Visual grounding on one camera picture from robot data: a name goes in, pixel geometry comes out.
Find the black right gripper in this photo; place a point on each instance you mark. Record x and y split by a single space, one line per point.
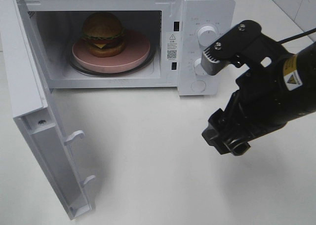
275 89

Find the round white door button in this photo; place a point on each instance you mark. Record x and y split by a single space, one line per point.
198 86

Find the pink round plate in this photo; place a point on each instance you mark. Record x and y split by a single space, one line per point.
133 39

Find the burger with lettuce and cheese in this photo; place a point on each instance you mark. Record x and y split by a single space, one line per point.
103 35

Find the white microwave door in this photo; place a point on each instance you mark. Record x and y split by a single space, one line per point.
34 110

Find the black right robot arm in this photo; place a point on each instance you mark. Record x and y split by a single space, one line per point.
278 86

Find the lower white microwave knob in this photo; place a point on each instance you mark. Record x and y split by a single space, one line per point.
198 68

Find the white microwave knob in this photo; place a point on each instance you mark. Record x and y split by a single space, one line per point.
198 68
206 35

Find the upper white microwave knob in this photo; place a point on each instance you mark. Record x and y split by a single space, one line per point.
206 35

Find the white warning label sticker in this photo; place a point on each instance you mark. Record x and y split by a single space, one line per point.
172 42

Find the white microwave oven body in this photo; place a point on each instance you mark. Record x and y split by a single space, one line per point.
59 22

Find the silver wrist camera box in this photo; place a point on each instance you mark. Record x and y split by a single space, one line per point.
214 60

